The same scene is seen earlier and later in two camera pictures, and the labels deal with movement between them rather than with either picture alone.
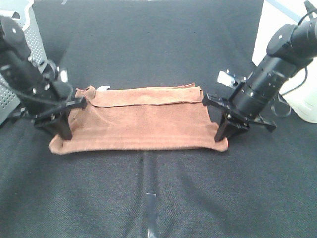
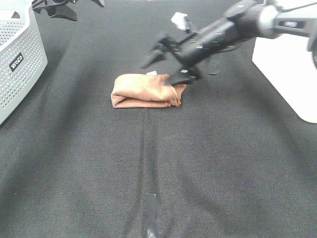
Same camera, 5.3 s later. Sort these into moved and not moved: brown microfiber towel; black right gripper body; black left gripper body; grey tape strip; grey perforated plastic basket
Moved: brown microfiber towel; black right gripper body; black left gripper body
Not moved: grey perforated plastic basket; grey tape strip
